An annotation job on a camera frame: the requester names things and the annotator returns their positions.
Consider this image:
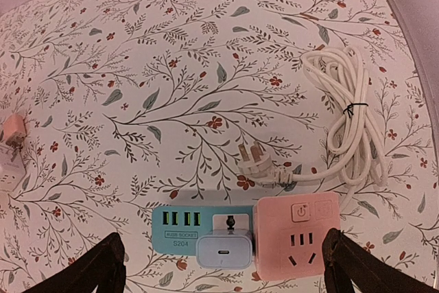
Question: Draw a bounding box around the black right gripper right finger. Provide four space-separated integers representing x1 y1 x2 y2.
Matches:
322 228 436 293

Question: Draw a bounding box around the white coiled power cable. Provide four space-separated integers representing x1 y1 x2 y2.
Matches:
237 45 386 215

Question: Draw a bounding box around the teal power strip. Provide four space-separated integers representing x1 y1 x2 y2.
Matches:
152 206 252 256

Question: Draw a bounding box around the small blue plug adapter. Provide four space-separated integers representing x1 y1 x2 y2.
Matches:
195 229 253 270

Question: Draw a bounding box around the white cube socket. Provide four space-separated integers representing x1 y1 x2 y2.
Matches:
0 144 26 192

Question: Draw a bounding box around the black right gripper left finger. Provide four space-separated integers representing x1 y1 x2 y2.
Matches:
26 233 126 293

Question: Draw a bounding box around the floral table mat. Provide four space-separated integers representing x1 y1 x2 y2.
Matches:
1 0 438 292

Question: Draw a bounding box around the pink cube socket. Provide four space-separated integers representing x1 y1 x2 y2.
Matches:
253 192 340 281

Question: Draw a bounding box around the small pink plug adapter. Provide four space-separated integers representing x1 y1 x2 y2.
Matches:
1 113 27 150

